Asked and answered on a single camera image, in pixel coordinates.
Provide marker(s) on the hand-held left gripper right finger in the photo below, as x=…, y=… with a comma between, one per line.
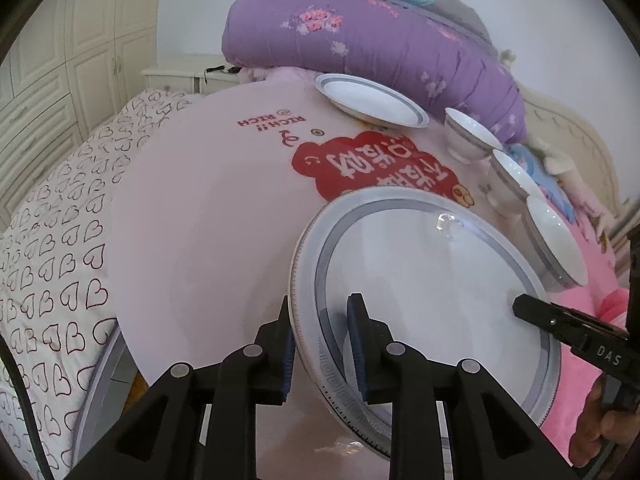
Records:
x=357, y=350

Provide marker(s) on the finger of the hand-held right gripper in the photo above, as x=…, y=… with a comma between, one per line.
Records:
x=545, y=315

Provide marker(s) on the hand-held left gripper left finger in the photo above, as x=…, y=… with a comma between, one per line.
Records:
x=286, y=360

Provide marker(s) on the white bowl grey rim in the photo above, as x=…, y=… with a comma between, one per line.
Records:
x=550, y=235
x=515, y=175
x=467, y=130

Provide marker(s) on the large white plate grey rim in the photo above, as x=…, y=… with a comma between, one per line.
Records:
x=425, y=285

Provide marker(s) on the person's right hand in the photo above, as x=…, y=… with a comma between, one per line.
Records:
x=592, y=425

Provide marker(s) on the pink fleece blanket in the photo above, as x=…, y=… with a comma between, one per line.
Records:
x=595, y=285

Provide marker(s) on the blue plush pillow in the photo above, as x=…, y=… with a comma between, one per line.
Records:
x=532, y=160

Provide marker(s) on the pink printed round table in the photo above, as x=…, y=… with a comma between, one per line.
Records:
x=200, y=210

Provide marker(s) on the cream headboard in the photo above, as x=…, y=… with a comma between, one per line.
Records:
x=575, y=130

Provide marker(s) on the white heart-print bedsheet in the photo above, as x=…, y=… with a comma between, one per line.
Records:
x=50, y=285

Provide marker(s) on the small white plate grey rim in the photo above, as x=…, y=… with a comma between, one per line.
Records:
x=370, y=102

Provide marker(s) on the cream nightstand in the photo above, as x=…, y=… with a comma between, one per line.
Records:
x=175, y=77

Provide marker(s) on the purple floral quilt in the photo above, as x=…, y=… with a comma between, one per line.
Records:
x=375, y=35

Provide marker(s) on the grey floral quilt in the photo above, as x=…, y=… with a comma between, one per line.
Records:
x=435, y=0

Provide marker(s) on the white wardrobe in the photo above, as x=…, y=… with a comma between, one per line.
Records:
x=75, y=60

